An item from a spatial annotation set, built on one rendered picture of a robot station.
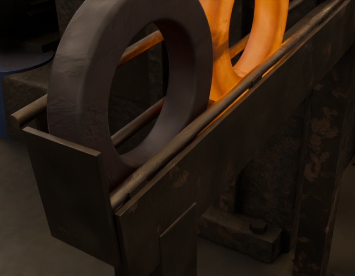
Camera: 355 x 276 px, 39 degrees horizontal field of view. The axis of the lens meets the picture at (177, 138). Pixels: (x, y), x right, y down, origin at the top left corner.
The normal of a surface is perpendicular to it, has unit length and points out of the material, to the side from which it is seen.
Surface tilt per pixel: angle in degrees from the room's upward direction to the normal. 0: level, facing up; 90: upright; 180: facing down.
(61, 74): 62
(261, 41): 51
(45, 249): 0
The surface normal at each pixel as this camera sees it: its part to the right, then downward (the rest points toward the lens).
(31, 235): -0.02, -0.88
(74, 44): -0.43, -0.28
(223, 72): 0.84, 0.25
